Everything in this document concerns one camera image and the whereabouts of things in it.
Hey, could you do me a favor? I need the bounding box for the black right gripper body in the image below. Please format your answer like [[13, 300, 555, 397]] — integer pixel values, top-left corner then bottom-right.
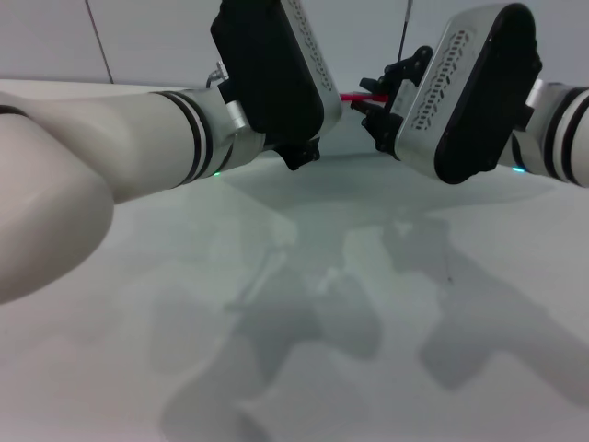
[[385, 76, 423, 128]]

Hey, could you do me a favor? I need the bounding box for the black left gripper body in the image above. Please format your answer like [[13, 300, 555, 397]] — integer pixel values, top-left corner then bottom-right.
[[265, 136, 322, 172]]

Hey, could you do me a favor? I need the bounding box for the thin black cable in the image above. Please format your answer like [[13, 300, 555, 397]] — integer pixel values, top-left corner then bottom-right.
[[396, 0, 414, 61]]

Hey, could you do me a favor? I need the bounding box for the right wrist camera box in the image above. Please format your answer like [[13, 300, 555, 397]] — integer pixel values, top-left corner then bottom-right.
[[394, 3, 544, 186]]

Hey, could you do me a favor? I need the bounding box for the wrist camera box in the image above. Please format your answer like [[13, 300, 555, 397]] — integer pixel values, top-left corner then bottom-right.
[[394, 3, 544, 186], [209, 0, 344, 149]]

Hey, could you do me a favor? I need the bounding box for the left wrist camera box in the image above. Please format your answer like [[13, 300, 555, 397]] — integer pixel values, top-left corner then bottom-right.
[[209, 0, 344, 149]]

